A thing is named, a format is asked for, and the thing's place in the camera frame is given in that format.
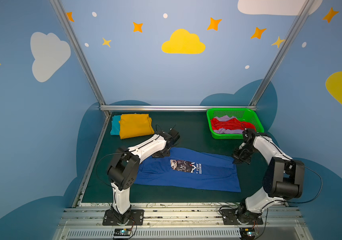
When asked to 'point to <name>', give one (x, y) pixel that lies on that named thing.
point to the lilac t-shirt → (223, 131)
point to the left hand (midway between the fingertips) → (161, 155)
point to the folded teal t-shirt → (115, 125)
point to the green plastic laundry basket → (245, 114)
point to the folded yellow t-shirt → (135, 125)
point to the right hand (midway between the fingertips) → (235, 160)
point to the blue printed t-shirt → (189, 168)
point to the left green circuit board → (122, 232)
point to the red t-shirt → (233, 124)
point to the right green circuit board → (247, 232)
